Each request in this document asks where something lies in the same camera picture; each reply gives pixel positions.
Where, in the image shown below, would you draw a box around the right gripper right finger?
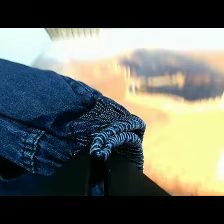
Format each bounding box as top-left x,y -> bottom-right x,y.
105,149 -> 171,197

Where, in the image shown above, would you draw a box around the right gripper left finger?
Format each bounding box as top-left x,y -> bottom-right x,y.
39,150 -> 107,197

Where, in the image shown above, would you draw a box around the blue jeans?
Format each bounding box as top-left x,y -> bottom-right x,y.
0,58 -> 147,197

